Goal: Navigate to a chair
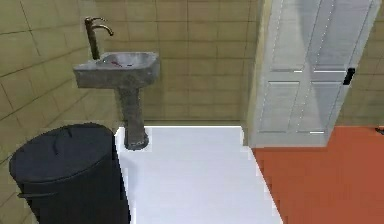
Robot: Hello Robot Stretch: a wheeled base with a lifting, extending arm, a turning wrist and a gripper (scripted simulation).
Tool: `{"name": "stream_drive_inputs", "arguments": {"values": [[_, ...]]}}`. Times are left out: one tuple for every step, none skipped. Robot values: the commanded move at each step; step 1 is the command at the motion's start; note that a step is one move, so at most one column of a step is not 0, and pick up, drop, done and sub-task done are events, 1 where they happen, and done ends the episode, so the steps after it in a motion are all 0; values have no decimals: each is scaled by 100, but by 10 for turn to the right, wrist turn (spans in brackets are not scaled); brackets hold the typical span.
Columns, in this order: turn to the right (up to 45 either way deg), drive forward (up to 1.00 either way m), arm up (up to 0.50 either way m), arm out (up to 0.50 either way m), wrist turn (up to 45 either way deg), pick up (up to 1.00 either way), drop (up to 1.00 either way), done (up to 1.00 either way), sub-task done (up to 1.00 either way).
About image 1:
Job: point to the white panelled room door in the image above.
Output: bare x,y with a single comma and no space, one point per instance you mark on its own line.
300,73

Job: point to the grey stone pedestal sink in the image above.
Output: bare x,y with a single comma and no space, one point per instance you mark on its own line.
126,71

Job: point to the bronze sink faucet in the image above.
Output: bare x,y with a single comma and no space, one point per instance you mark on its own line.
92,36

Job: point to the black round trash bin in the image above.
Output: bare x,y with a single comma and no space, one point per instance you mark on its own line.
70,173

